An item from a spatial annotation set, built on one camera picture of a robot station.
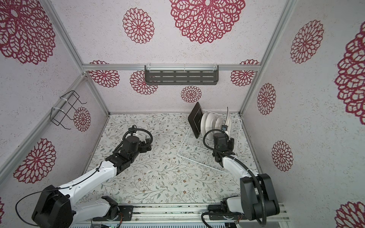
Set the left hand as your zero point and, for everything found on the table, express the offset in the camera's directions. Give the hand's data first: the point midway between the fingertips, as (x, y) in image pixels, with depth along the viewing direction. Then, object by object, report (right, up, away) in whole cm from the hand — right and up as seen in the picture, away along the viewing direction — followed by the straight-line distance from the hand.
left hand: (143, 142), depth 85 cm
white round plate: (+37, +10, +12) cm, 40 cm away
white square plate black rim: (+52, +12, +3) cm, 53 cm away
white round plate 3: (+48, +13, +12) cm, 51 cm away
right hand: (+52, +3, +2) cm, 52 cm away
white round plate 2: (+42, +11, +10) cm, 45 cm away
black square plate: (+32, +15, +9) cm, 36 cm away
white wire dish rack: (+32, -6, +13) cm, 35 cm away
